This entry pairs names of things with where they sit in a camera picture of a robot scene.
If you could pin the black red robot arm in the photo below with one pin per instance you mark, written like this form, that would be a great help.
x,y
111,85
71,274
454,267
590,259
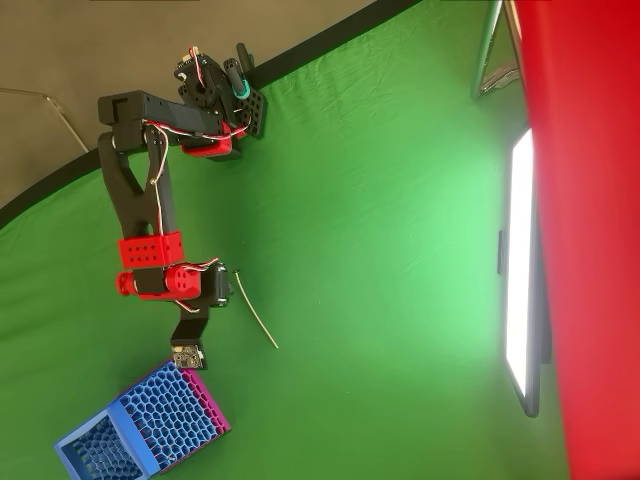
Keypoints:
x,y
140,200

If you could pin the blue magenta mesh basket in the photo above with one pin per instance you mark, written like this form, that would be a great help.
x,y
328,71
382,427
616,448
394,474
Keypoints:
x,y
165,415

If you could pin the green table cloth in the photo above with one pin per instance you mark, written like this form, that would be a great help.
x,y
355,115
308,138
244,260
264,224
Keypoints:
x,y
350,250

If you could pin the thin grey floor rod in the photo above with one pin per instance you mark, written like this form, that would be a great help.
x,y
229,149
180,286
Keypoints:
x,y
70,127

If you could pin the black LED light panel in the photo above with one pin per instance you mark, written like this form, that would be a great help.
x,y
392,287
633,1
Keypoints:
x,y
517,250

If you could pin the chrome tube stand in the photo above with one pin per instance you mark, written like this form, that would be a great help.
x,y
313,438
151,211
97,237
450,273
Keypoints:
x,y
486,50

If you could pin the black camera on bracket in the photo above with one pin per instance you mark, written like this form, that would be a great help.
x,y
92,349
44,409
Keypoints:
x,y
189,345

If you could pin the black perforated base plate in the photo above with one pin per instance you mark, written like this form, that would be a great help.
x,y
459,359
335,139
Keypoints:
x,y
256,112

